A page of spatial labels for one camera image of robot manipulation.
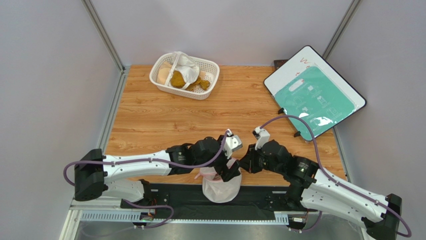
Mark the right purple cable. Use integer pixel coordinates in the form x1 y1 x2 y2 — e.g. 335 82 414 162
252 114 413 239

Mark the peach bra pad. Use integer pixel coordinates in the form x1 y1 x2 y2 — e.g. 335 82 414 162
156 61 172 85

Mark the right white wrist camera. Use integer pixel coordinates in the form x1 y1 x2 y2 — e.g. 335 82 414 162
252 126 271 150

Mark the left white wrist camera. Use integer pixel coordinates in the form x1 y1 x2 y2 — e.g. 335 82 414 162
223 129 243 159

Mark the mustard brown cloth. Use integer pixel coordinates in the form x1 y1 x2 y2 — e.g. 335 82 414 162
170 70 211 92

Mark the teal instruction sheet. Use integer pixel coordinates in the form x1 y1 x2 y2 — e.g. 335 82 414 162
274 66 358 137

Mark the white mesh laundry bag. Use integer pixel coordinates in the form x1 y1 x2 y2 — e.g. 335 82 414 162
195 167 242 204

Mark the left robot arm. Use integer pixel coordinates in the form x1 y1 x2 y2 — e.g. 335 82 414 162
69 131 243 203

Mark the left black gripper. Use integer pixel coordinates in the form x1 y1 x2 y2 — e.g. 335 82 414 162
194 135 241 181

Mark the dark brown object behind board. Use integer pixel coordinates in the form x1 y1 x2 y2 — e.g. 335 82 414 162
273 59 288 71

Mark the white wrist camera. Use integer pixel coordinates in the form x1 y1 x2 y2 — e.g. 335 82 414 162
252 126 271 150
223 129 243 159

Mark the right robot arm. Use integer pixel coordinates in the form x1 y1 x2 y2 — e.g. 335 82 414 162
240 140 402 240

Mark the white board black frame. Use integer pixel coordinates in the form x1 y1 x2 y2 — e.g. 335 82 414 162
263 45 367 142

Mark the white bra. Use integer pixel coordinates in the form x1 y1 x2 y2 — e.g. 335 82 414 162
165 51 200 90

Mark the white plastic basket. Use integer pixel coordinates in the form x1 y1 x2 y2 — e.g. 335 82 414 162
149 52 220 100

